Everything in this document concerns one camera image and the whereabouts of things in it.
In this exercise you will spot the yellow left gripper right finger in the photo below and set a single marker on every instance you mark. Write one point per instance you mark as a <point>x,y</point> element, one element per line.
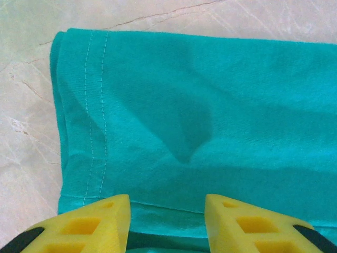
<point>250,229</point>

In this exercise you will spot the teal t-shirt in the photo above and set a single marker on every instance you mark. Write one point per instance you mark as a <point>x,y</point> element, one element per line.
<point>210,118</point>

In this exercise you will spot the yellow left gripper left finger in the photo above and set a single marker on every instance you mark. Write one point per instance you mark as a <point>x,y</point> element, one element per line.
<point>87,229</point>

